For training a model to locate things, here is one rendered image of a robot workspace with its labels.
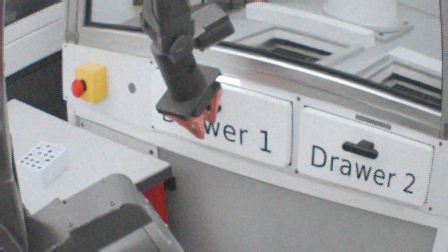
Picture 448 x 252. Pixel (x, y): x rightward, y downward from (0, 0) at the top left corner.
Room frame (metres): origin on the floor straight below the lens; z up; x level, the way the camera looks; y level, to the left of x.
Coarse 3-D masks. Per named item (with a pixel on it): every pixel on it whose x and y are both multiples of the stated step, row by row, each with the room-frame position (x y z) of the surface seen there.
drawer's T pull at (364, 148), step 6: (342, 144) 1.10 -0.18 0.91; (348, 144) 1.10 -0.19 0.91; (354, 144) 1.09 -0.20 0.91; (360, 144) 1.09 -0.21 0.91; (366, 144) 1.09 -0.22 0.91; (372, 144) 1.09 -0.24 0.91; (348, 150) 1.09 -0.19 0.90; (354, 150) 1.09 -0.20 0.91; (360, 150) 1.08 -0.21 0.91; (366, 150) 1.07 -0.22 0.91; (372, 150) 1.07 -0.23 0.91; (366, 156) 1.07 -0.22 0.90; (372, 156) 1.06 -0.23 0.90
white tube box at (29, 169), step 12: (48, 144) 1.36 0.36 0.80; (24, 156) 1.30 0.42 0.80; (48, 156) 1.30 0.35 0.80; (60, 156) 1.32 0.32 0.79; (24, 168) 1.25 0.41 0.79; (36, 168) 1.25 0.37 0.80; (48, 168) 1.27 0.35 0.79; (60, 168) 1.31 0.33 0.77; (24, 180) 1.26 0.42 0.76; (36, 180) 1.24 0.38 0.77; (48, 180) 1.26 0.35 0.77
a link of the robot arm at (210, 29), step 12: (204, 12) 1.19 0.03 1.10; (216, 12) 1.19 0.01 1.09; (204, 24) 1.17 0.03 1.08; (216, 24) 1.18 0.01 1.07; (228, 24) 1.20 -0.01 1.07; (180, 36) 1.10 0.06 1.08; (204, 36) 1.18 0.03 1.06; (216, 36) 1.19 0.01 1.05; (228, 36) 1.21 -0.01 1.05; (180, 48) 1.12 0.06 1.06; (192, 48) 1.14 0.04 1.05; (204, 48) 1.18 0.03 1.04
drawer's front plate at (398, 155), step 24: (312, 120) 1.18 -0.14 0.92; (336, 120) 1.15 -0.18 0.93; (312, 144) 1.18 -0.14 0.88; (336, 144) 1.15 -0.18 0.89; (384, 144) 1.09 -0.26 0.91; (408, 144) 1.05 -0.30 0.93; (312, 168) 1.18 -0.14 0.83; (336, 168) 1.15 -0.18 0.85; (360, 168) 1.12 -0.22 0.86; (384, 168) 1.08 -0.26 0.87; (408, 168) 1.05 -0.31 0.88; (384, 192) 1.08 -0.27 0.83
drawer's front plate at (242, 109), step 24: (240, 96) 1.27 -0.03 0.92; (264, 96) 1.25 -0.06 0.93; (216, 120) 1.30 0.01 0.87; (240, 120) 1.27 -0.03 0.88; (264, 120) 1.24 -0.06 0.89; (288, 120) 1.22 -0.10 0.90; (216, 144) 1.30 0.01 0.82; (240, 144) 1.27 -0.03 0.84; (264, 144) 1.24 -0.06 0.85; (288, 144) 1.22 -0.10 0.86
